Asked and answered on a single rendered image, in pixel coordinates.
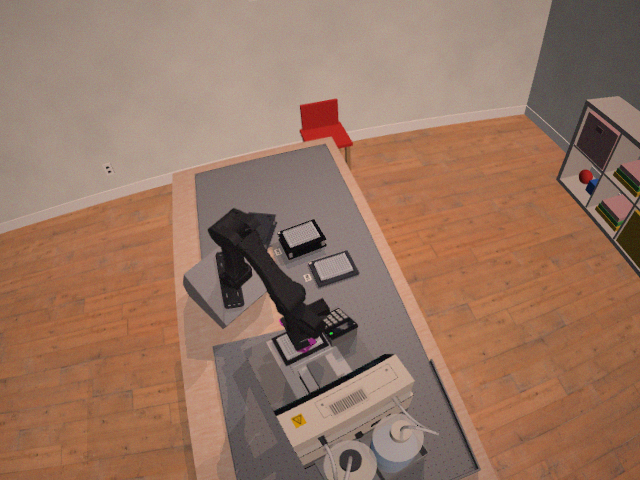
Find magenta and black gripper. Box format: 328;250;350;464
279;317;316;353

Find grey flexible hose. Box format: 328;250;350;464
324;444;353;480
397;403;439;436

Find white plastic bottle with tube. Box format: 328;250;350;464
370;414;424;473

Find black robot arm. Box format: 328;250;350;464
208;208;330;339

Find white well plate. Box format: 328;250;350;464
276;333;323;360
283;221;320;248
314;253;353;281

